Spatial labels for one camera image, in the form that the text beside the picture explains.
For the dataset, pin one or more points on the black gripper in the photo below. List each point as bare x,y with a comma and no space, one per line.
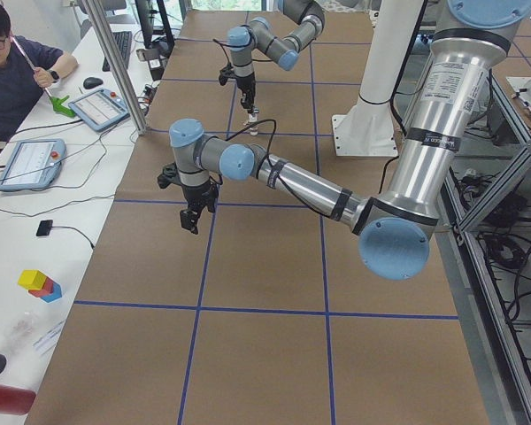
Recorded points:
247,86
197,195

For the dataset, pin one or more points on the white PPR valve with handle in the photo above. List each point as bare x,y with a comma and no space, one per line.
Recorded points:
252,126

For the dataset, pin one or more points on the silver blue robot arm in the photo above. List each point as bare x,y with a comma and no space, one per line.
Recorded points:
352,186
283,51

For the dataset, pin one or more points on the brown paper table mat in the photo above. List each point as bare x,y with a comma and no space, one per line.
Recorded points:
266,316

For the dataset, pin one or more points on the black keyboard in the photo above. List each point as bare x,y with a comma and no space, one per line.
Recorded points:
123,41

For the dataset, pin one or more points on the far teach pendant tablet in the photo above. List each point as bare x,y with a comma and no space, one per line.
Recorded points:
100,109

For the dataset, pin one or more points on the teach pendant tablet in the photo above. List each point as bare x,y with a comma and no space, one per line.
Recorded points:
33,165
100,109

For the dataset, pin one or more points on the small black puck device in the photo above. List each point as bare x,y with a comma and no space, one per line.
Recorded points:
44,228

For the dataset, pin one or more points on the black computer mouse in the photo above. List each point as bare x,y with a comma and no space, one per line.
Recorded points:
92,82

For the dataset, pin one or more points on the near teach pendant tablet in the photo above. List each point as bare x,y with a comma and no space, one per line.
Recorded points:
33,165

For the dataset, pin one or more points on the stacked coloured toy blocks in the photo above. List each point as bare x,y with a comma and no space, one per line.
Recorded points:
39,285

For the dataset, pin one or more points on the green plastic tool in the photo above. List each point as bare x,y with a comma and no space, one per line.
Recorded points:
59,106

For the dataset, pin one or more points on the seated person in navy shirt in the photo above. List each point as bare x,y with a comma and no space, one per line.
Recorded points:
27,68

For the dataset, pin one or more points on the red cylinder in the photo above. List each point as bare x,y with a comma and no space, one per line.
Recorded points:
15,400

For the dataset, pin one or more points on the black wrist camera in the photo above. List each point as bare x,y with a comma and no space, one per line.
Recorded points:
169,176
226,74

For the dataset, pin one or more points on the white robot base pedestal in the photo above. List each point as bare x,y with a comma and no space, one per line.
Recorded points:
367,130

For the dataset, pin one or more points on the aluminium frame post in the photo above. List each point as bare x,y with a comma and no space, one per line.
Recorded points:
99,22

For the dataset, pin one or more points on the aluminium frame rack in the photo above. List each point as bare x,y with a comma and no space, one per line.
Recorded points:
487,202

